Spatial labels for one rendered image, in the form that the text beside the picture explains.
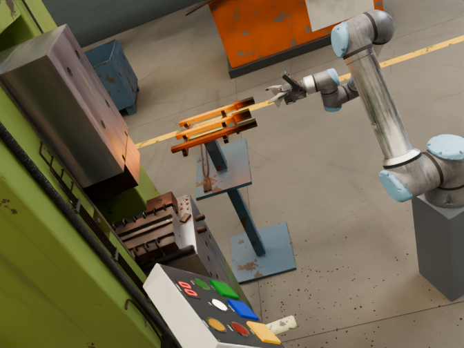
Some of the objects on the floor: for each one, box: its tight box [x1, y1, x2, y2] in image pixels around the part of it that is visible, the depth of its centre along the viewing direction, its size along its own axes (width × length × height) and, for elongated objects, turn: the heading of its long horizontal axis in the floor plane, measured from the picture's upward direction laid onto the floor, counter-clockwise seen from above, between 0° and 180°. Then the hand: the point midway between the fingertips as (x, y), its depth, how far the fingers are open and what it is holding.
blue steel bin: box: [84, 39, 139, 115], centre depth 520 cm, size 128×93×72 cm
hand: (265, 95), depth 209 cm, fingers open, 14 cm apart
